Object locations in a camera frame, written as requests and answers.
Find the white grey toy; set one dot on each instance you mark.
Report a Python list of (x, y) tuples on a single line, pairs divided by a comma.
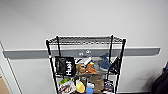
[(85, 61)]

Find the orange plush toy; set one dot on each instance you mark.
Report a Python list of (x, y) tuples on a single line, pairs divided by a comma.
[(87, 69)]

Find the blue plush toy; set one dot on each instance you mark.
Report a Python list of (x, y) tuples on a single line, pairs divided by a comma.
[(104, 62)]

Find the black bag white print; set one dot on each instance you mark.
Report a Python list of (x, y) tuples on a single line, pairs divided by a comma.
[(65, 66)]

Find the plain black bag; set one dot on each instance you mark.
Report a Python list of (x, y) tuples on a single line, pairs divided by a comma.
[(115, 65)]

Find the white printed snack bag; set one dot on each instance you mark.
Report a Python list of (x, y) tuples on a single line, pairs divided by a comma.
[(67, 86)]

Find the dark printed box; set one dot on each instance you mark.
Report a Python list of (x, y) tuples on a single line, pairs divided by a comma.
[(108, 86)]

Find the white wall band socket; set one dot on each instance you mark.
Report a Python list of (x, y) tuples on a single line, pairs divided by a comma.
[(88, 52)]

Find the long grey wall band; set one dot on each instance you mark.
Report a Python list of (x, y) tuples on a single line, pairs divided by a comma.
[(26, 53)]

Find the white door frame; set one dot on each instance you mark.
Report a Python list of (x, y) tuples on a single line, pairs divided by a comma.
[(6, 71)]

